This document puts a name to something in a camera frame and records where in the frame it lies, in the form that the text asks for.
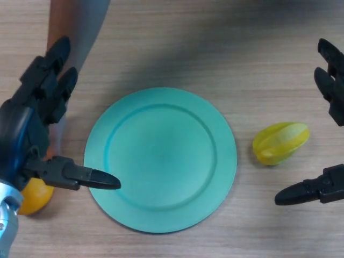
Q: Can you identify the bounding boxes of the bare person hand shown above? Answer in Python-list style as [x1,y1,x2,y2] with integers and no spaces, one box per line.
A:
[46,115,68,162]

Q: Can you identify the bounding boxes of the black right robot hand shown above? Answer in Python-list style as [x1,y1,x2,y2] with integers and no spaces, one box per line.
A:
[274,38,344,206]

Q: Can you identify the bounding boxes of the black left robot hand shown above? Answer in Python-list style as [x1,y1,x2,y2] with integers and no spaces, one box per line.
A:
[0,35,121,193]

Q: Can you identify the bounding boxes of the orange round fruit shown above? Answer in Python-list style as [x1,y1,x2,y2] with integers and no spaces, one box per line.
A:
[17,177,54,216]

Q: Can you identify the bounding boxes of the yellow starfruit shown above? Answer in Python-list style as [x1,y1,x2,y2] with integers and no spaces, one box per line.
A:
[252,122,310,167]

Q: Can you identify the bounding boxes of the green round plate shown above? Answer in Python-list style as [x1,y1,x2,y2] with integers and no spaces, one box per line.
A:
[84,87,238,234]

